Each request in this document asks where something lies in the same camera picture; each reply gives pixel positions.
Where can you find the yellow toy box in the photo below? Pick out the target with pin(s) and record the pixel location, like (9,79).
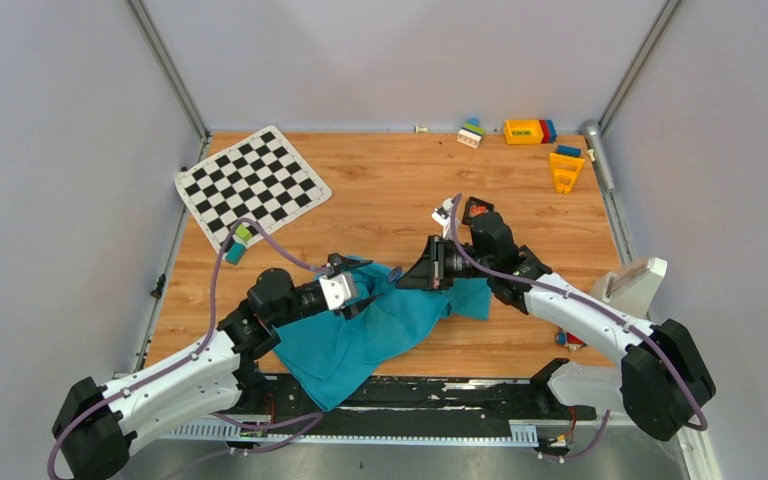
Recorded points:
(523,131)

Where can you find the black white checkerboard mat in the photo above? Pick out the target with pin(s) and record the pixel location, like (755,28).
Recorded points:
(263,178)

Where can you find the round blue badge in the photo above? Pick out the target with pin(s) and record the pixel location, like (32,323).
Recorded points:
(394,275)

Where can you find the grey metal cylinder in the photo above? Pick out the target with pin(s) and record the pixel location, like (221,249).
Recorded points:
(593,136)

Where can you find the red blue block pair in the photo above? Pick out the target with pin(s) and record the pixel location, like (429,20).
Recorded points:
(549,133)

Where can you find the lime green block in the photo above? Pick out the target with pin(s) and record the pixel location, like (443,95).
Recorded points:
(242,234)

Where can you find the white slotted cable duct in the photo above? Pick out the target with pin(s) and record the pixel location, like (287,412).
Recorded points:
(513,434)

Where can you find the red blue toy car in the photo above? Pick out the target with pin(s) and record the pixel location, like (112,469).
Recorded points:
(567,340)

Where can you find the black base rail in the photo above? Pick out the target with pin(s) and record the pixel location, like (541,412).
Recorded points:
(400,404)

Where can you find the blue flat block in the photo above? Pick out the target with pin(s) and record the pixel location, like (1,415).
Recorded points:
(569,151)

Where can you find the white green blue block stack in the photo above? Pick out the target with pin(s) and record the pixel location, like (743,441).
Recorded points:
(471,133)

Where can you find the black hinged display case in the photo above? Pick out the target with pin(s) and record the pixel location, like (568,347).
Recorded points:
(466,218)

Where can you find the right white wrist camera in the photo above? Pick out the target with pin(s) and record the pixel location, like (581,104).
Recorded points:
(444,215)

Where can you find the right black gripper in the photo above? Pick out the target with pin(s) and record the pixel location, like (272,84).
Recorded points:
(429,272)

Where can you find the teal block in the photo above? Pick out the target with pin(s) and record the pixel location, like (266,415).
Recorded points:
(234,253)

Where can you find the orange brooch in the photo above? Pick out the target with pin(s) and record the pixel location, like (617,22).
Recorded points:
(479,210)

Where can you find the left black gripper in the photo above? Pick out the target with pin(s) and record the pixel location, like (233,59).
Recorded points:
(341,263)

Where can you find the teal t-shirt garment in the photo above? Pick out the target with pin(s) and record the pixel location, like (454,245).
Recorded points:
(331,357)

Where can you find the yellow triangular toy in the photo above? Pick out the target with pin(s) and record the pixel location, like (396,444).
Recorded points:
(565,171)

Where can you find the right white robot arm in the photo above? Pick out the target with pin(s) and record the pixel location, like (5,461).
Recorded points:
(657,378)

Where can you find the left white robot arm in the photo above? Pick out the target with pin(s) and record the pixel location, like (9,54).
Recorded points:
(100,427)

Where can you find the white tilted device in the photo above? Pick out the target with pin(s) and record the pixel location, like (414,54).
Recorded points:
(632,288)

